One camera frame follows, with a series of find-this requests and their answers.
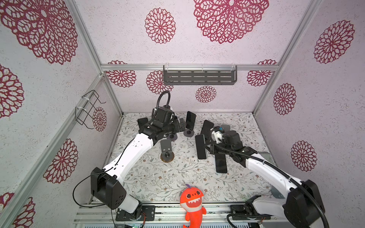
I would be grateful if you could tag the phone on white stand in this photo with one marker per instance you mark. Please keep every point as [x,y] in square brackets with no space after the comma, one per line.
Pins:
[142,121]

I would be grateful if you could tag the black round stand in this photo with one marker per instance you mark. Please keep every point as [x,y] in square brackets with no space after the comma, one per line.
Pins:
[206,129]

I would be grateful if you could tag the black wire wall rack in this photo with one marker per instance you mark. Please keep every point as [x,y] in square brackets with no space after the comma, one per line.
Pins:
[91,114]

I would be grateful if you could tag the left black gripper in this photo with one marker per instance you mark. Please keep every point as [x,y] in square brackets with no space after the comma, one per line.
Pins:
[177,128]

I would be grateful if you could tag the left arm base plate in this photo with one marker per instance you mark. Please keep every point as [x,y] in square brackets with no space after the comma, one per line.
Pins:
[142,213]

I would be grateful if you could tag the grey green square object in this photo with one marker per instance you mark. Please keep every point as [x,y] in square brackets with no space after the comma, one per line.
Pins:
[267,156]

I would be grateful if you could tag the wooden round stand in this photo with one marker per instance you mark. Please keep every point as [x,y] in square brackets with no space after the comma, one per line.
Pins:
[167,154]
[225,128]

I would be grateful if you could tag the grey round stand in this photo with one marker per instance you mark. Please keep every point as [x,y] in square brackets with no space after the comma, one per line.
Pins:
[172,137]

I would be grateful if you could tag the right wooden round stand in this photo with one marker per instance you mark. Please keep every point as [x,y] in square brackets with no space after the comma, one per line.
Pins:
[225,128]

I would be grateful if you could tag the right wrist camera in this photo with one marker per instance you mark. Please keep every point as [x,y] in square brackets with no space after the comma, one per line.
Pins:
[217,134]

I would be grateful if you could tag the red shark plush toy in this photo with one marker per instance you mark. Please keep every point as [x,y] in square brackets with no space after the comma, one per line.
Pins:
[191,201]

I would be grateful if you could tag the front wooden round stand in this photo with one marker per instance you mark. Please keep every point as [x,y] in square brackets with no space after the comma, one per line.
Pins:
[167,154]

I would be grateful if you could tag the blue phone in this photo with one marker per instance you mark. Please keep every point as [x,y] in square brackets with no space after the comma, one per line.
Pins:
[220,163]

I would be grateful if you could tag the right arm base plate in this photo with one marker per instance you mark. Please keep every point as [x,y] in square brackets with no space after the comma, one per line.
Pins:
[244,211]

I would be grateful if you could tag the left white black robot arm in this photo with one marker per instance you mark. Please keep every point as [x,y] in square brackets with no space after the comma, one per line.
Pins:
[106,184]

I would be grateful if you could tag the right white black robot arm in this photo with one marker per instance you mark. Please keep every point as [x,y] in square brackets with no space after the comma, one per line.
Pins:
[301,203]

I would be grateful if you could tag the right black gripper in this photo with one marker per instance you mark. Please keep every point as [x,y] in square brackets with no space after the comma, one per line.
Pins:
[212,146]

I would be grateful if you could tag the grey wall shelf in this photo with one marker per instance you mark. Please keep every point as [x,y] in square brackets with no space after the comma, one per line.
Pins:
[200,77]

